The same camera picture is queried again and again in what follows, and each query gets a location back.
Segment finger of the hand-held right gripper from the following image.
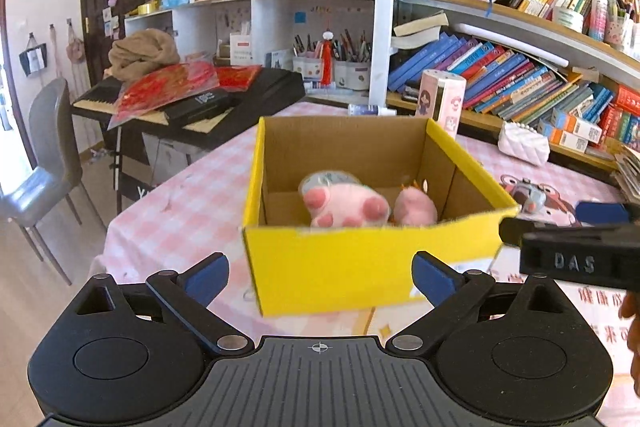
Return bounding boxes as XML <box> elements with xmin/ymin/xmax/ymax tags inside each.
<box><xmin>499</xmin><ymin>217</ymin><xmax>640</xmax><ymax>248</ymax></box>
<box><xmin>575</xmin><ymin>202</ymin><xmax>640</xmax><ymax>224</ymax></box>

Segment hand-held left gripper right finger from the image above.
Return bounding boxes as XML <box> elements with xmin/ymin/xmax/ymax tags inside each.
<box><xmin>385</xmin><ymin>251</ymin><xmax>571</xmax><ymax>354</ymax></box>

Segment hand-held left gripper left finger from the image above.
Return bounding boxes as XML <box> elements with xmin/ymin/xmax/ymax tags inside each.
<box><xmin>72</xmin><ymin>252</ymin><xmax>256</xmax><ymax>355</ymax></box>

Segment pink fluffy plush orange feet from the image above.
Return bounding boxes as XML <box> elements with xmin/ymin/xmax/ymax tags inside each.
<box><xmin>392</xmin><ymin>179</ymin><xmax>438</xmax><ymax>225</ymax></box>

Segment yellow cardboard box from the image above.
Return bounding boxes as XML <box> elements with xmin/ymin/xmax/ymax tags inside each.
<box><xmin>241</xmin><ymin>116</ymin><xmax>521</xmax><ymax>319</ymax></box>

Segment pink pig plush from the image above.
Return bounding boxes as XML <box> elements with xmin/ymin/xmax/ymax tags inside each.
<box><xmin>298</xmin><ymin>174</ymin><xmax>391</xmax><ymax>228</ymax></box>

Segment person's right hand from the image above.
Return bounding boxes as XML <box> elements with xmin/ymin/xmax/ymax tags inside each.
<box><xmin>619</xmin><ymin>294</ymin><xmax>640</xmax><ymax>395</ymax></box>

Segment stack of papers and notebooks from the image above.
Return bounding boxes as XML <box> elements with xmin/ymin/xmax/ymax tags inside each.
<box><xmin>612</xmin><ymin>144</ymin><xmax>640</xmax><ymax>202</ymax></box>

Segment pink printed table cover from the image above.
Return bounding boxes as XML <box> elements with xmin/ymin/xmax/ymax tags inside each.
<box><xmin>90</xmin><ymin>99</ymin><xmax>640</xmax><ymax>378</ymax></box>

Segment orange white carton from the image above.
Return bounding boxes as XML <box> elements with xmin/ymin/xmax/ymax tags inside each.
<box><xmin>537</xmin><ymin>119</ymin><xmax>591</xmax><ymax>154</ymax></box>
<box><xmin>550</xmin><ymin>107</ymin><xmax>603</xmax><ymax>142</ymax></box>

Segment white quilted pouch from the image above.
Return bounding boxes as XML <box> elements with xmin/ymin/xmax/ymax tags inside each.
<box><xmin>498</xmin><ymin>121</ymin><xmax>551</xmax><ymax>166</ymax></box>

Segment red thick dictionary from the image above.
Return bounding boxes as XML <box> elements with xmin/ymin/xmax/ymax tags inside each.
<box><xmin>597</xmin><ymin>104</ymin><xmax>627</xmax><ymax>144</ymax></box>

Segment large red dictionary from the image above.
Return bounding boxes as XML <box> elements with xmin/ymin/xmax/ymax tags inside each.
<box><xmin>612</xmin><ymin>84</ymin><xmax>640</xmax><ymax>118</ymax></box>

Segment black keyboard stand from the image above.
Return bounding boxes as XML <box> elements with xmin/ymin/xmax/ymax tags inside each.
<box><xmin>112</xmin><ymin>127</ymin><xmax>161</xmax><ymax>218</ymax></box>

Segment pink cylindrical desk appliance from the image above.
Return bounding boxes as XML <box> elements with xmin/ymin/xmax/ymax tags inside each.
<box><xmin>415</xmin><ymin>68</ymin><xmax>467</xmax><ymax>138</ymax></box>

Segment leaning row of blue books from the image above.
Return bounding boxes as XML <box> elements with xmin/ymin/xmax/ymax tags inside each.
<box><xmin>387</xmin><ymin>32</ymin><xmax>616</xmax><ymax>128</ymax></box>

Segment black flat box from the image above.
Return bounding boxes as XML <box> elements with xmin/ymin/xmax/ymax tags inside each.
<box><xmin>165</xmin><ymin>87</ymin><xmax>231</xmax><ymax>122</ymax></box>

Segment white blue-cap tube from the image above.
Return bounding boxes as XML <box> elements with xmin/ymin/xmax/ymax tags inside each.
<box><xmin>347</xmin><ymin>103</ymin><xmax>396</xmax><ymax>116</ymax></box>

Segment white slim bar lamp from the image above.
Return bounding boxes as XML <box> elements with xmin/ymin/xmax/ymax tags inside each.
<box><xmin>455</xmin><ymin>23</ymin><xmax>571</xmax><ymax>68</ymax></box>

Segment group of glue sticks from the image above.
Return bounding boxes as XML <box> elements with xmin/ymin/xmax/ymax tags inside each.
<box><xmin>605</xmin><ymin>0</ymin><xmax>640</xmax><ymax>55</ymax></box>

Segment red patterned gift bag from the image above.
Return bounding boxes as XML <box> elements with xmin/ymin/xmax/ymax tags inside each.
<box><xmin>107</xmin><ymin>62</ymin><xmax>221</xmax><ymax>128</ymax></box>
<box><xmin>215</xmin><ymin>64</ymin><xmax>263</xmax><ymax>90</ymax></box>

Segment white green-label jar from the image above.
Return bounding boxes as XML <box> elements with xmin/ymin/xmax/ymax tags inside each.
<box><xmin>552</xmin><ymin>6</ymin><xmax>585</xmax><ymax>32</ymax></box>

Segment pastel tall bottle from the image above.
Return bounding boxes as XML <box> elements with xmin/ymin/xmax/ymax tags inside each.
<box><xmin>589</xmin><ymin>0</ymin><xmax>608</xmax><ymax>42</ymax></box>

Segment black electronic keyboard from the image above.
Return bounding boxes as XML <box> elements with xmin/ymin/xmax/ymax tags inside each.
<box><xmin>70</xmin><ymin>67</ymin><xmax>306</xmax><ymax>152</ymax></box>

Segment grey dining chair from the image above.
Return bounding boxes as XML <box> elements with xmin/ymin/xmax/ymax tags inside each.
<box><xmin>0</xmin><ymin>77</ymin><xmax>86</xmax><ymax>288</ymax></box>

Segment white pen cup with pens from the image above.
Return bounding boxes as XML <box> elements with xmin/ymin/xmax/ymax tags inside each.
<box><xmin>292</xmin><ymin>34</ymin><xmax>327</xmax><ymax>82</ymax></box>
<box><xmin>332</xmin><ymin>32</ymin><xmax>372</xmax><ymax>90</ymax></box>

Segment thick cream-paged book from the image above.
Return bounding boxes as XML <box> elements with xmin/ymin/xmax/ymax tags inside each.
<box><xmin>391</xmin><ymin>11</ymin><xmax>449</xmax><ymax>52</ymax></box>

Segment white red-header card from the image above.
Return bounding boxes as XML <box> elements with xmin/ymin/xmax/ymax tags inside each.
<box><xmin>230</xmin><ymin>34</ymin><xmax>254</xmax><ymax>68</ymax></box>

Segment brown crumpled cloth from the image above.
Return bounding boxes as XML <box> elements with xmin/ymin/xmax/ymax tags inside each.
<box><xmin>107</xmin><ymin>29</ymin><xmax>181</xmax><ymax>82</ymax></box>

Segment red hanging tassel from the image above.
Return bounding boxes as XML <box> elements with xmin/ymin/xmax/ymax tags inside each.
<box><xmin>320</xmin><ymin>32</ymin><xmax>336</xmax><ymax>88</ymax></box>

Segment white corner shelf unit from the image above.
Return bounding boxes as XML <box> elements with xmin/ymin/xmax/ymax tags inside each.
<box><xmin>124</xmin><ymin>0</ymin><xmax>376</xmax><ymax>102</ymax></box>

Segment pink hanging bag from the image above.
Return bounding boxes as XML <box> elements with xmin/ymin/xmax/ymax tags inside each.
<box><xmin>65</xmin><ymin>19</ymin><xmax>87</xmax><ymax>65</ymax></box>

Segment dark hanging tote bag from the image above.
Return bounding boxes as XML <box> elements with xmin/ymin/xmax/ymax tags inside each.
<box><xmin>19</xmin><ymin>34</ymin><xmax>48</xmax><ymax>78</ymax></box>

